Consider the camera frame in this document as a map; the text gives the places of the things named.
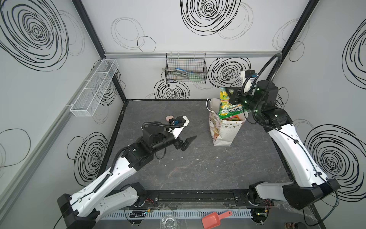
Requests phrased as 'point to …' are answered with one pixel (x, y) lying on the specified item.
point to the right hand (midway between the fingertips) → (228, 88)
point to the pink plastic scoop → (213, 220)
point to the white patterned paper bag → (223, 131)
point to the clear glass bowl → (168, 221)
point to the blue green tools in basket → (191, 77)
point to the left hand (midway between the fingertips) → (189, 128)
